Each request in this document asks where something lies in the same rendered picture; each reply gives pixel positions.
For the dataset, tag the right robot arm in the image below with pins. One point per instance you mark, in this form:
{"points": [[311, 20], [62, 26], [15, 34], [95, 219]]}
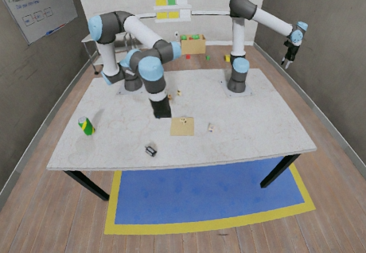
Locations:
{"points": [[103, 29]]}

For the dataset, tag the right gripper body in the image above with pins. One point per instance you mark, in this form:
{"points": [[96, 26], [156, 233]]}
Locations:
{"points": [[160, 104]]}

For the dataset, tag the tan flat mat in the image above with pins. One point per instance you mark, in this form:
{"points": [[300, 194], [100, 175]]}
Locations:
{"points": [[179, 129]]}

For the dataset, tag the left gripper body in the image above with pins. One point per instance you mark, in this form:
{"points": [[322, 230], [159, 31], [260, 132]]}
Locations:
{"points": [[292, 49]]}

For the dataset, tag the green and yellow drink can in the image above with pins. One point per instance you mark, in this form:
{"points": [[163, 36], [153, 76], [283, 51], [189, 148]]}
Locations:
{"points": [[86, 125]]}

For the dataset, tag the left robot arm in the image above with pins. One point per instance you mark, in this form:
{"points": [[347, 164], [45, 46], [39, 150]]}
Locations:
{"points": [[244, 9]]}

